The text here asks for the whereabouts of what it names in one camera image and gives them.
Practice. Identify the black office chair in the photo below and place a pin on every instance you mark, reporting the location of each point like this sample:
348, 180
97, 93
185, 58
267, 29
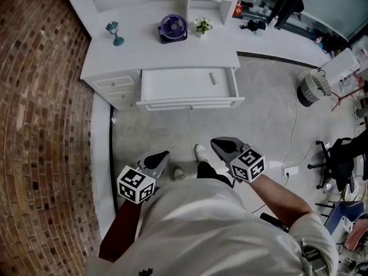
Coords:
339, 162

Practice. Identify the person's right forearm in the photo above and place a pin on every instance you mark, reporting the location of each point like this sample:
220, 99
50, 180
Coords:
279, 200

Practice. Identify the small blue lantern lamp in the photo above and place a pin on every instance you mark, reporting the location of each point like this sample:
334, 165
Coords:
115, 33

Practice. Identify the person's right white shoe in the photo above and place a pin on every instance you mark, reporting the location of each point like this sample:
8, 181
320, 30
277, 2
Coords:
201, 152

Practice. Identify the potted plant white flowers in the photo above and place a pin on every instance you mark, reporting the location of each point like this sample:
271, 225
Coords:
203, 27

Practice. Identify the white side table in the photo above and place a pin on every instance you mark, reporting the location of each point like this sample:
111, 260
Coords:
340, 65

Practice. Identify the person in white shirt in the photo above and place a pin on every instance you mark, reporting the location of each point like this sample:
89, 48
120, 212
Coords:
201, 234

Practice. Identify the pink cloth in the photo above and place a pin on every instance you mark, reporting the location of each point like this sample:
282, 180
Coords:
358, 236

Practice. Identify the blue plastic chair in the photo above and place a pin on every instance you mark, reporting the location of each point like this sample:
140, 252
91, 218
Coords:
345, 216

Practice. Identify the person's left white shoe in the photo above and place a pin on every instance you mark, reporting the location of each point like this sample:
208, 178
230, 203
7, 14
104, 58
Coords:
178, 174

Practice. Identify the person's left forearm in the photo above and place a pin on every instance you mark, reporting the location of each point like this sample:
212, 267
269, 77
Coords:
120, 231

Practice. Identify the wide white desk drawer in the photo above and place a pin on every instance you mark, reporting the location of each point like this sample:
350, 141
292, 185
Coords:
184, 85

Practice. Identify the small white cylinder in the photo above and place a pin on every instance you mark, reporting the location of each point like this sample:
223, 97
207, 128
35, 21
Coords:
213, 78

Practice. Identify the person's white shoe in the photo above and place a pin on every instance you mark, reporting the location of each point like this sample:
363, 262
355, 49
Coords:
178, 174
201, 152

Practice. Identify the small round desk fan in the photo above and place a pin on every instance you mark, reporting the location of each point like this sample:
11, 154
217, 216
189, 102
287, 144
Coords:
172, 29

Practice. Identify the red bottle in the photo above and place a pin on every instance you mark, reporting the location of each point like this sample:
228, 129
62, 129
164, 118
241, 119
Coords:
237, 9

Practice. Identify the black handheld device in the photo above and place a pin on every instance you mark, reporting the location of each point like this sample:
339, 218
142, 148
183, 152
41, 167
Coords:
253, 26

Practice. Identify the black metal frame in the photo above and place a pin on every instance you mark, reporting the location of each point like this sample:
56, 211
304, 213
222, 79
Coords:
290, 4

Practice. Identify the reddish wooden stand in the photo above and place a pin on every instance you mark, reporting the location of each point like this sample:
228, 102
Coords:
345, 96

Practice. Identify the white power strip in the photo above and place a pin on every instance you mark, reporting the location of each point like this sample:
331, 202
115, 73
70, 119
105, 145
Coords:
291, 171

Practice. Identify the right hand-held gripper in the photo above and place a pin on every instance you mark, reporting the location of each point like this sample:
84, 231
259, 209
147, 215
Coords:
248, 164

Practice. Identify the grey woven waste basket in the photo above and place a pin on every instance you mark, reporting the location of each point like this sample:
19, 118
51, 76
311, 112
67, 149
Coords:
313, 88

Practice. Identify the white desk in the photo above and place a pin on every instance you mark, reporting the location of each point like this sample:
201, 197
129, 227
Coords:
143, 56

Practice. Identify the white window ledge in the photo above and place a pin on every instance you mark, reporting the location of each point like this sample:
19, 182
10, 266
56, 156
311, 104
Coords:
281, 47

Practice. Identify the person's black trousers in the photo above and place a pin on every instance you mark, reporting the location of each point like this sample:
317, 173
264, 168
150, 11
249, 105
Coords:
212, 174

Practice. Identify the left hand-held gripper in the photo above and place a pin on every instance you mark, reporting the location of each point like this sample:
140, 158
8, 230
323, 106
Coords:
133, 184

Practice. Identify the small white desk drawer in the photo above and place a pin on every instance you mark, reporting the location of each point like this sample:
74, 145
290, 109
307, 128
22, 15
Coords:
128, 105
123, 95
115, 82

